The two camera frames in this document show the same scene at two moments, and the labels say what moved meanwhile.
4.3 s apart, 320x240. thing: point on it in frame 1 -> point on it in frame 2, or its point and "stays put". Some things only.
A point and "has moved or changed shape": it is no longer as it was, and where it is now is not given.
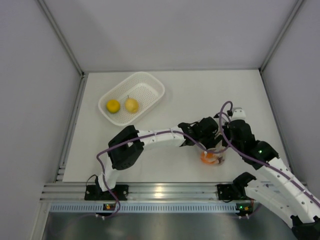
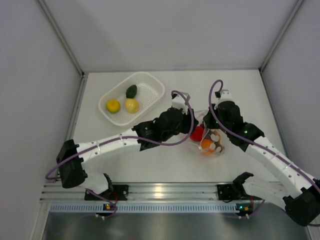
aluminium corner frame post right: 295,9 stays put
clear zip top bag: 215,156 has moved or changed shape
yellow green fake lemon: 113,106 stays put
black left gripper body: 206,140 -> 185,124
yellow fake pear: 131,105 stays put
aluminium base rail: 137,192 stays put
